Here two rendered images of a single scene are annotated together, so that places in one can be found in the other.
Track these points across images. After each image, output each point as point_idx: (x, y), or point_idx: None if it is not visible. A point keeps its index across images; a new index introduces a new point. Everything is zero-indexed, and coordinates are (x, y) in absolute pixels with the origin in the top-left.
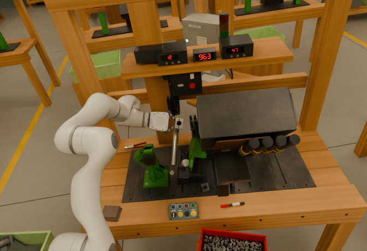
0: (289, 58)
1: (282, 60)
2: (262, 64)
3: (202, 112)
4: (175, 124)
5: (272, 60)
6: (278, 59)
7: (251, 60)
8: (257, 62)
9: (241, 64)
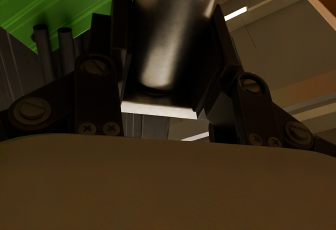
0: None
1: None
2: None
3: None
4: (137, 111)
5: None
6: None
7: (325, 19)
8: (316, 4)
9: (333, 22)
